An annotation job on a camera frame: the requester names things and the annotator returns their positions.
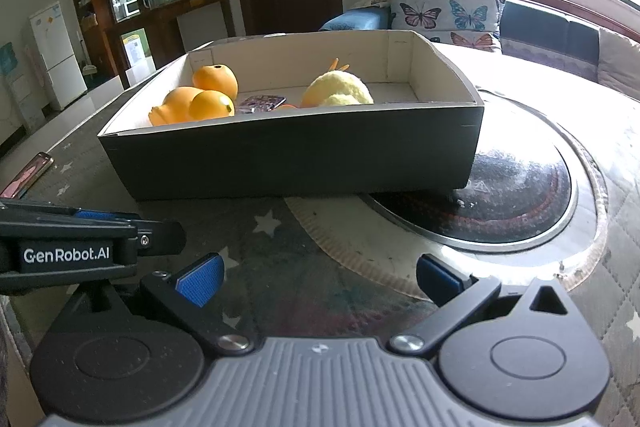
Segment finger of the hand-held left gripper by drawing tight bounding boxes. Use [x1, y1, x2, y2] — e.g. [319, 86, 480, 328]
[136, 219, 187, 261]
[74, 208, 144, 225]

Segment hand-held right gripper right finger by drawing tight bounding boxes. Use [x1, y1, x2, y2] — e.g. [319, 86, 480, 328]
[389, 253, 585, 354]

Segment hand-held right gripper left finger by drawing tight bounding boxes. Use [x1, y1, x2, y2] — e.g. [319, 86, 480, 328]
[64, 252, 254, 354]

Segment large orange rubber duck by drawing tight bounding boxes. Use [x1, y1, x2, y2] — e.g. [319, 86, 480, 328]
[148, 86, 236, 126]

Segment black cardboard box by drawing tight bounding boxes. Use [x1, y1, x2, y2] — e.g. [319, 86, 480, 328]
[97, 29, 486, 202]

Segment small orange rubber duck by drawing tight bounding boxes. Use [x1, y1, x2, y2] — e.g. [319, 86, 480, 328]
[192, 64, 239, 100]

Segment purple packet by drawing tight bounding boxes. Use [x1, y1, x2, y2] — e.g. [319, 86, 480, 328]
[235, 94, 287, 114]

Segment smartphone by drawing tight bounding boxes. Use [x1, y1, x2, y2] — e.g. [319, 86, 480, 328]
[0, 151, 55, 200]

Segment black round induction cooktop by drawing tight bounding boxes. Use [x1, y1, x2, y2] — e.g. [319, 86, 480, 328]
[367, 98, 609, 256]

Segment white refrigerator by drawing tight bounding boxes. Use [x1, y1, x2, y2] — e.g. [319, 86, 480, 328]
[28, 0, 89, 112]

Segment yellow plush toy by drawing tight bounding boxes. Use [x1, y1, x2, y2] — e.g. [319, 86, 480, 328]
[280, 56, 375, 109]

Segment wooden sideboard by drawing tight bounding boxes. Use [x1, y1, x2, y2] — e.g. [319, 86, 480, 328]
[102, 0, 237, 78]

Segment blue sofa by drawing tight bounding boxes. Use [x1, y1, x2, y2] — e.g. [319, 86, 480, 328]
[319, 0, 640, 102]

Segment grey sofa cushion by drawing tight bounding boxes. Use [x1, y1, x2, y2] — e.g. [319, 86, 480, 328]
[597, 27, 640, 101]

